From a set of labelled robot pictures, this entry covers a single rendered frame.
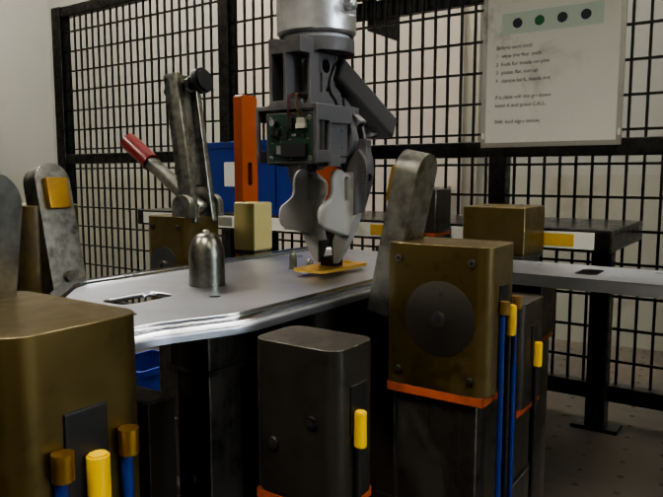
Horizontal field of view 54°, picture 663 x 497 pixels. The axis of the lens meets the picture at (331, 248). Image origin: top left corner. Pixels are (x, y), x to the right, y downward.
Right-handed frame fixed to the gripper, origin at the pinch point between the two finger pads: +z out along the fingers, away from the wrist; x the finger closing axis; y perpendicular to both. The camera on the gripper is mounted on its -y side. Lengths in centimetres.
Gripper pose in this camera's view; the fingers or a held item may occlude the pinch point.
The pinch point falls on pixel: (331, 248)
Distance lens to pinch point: 66.6
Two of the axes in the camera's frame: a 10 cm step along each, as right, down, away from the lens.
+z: 0.1, 9.9, 1.3
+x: 8.2, 0.6, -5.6
